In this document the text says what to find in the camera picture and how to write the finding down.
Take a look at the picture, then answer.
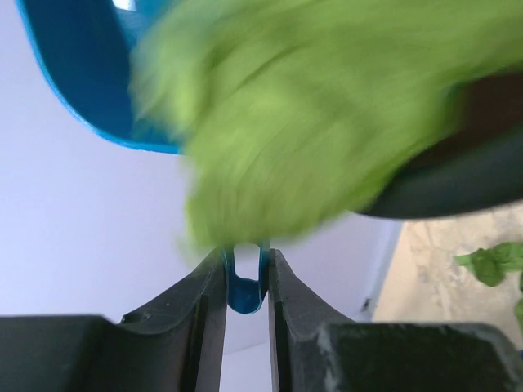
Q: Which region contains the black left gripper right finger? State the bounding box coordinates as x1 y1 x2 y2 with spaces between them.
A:
268 250 522 392

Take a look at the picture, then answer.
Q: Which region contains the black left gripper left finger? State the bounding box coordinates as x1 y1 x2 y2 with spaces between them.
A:
1 251 226 391

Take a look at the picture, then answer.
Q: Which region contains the large green paper scrap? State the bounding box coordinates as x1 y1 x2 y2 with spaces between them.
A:
129 1 522 247

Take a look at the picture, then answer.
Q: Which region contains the blue plastic dustpan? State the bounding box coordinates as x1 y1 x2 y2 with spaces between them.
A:
15 0 271 316

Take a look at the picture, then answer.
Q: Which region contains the small green paper scrap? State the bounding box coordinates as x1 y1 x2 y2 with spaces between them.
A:
454 242 522 287

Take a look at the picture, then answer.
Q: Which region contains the brown waste bin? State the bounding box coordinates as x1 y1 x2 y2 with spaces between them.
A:
364 71 522 220

